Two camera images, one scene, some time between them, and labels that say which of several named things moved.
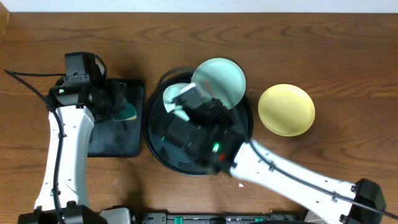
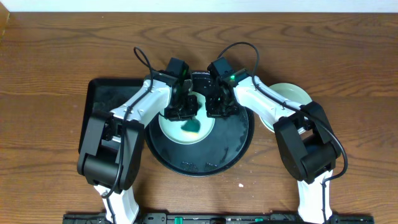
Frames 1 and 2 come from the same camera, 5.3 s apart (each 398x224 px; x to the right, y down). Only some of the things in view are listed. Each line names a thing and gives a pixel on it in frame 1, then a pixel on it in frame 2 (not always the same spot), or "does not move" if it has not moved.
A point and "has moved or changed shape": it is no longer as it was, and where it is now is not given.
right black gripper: (210, 112) → (212, 112)
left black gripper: (115, 99) → (181, 112)
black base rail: (224, 218) does not move
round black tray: (171, 155) does not move
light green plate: (221, 78) has moved or changed shape
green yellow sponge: (128, 113) has moved or changed shape
